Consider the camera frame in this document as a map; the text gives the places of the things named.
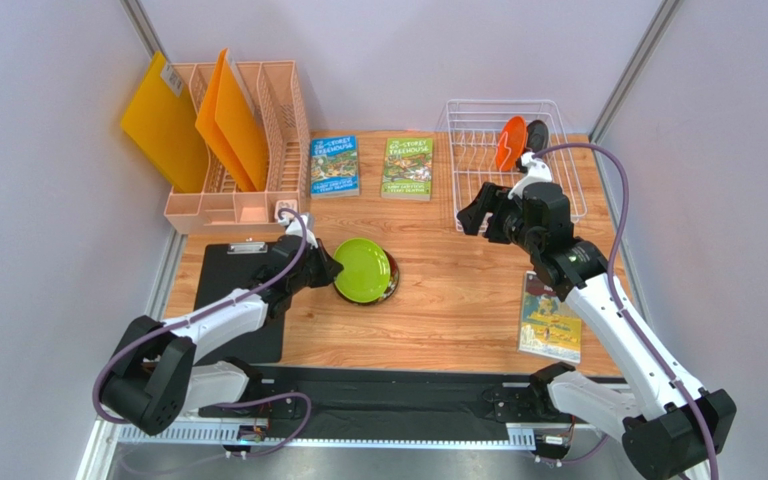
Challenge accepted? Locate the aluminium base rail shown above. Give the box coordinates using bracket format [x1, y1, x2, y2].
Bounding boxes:
[77, 398, 641, 479]

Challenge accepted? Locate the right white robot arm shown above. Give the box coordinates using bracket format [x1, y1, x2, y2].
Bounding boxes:
[456, 182, 737, 479]

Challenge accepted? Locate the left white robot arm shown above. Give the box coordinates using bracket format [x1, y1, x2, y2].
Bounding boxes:
[92, 235, 344, 435]

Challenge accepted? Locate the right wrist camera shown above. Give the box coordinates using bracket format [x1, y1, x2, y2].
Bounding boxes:
[508, 151, 553, 200]

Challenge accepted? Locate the white wire dish rack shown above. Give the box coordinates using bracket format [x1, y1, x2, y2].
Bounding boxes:
[438, 99, 568, 232]

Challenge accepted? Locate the pink plastic file organizer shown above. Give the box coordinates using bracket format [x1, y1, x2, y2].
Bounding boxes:
[164, 61, 311, 235]

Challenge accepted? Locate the green treehouse book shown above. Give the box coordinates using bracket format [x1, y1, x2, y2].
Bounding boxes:
[380, 137, 434, 201]

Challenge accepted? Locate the black clipboard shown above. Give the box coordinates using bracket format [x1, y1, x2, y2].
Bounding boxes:
[193, 244, 285, 365]

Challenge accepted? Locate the yellow illustrated book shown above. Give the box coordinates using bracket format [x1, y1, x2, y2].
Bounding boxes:
[517, 271, 583, 365]

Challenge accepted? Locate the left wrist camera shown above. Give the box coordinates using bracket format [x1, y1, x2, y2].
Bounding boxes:
[279, 212, 319, 249]

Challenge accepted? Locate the black base mat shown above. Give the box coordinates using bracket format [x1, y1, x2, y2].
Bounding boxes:
[197, 363, 595, 442]

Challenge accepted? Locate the dark brown plate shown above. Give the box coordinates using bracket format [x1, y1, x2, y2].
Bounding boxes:
[524, 120, 550, 152]

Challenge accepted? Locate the orange plate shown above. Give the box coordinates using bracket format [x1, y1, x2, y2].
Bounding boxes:
[495, 116, 528, 172]

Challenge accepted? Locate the yellow folder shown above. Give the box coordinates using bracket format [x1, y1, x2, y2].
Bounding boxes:
[120, 52, 209, 194]

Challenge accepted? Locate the blue treehouse book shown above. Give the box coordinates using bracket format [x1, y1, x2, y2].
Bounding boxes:
[310, 135, 360, 198]

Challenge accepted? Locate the orange folder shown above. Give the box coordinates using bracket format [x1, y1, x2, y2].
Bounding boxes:
[195, 48, 269, 192]

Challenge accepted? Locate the green plate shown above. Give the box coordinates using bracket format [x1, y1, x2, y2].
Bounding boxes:
[333, 237, 393, 304]

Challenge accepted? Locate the red floral plate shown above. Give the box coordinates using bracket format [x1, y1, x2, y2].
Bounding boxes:
[351, 251, 400, 306]

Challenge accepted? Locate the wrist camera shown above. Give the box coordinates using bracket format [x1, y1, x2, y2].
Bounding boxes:
[279, 212, 319, 249]
[508, 151, 553, 200]

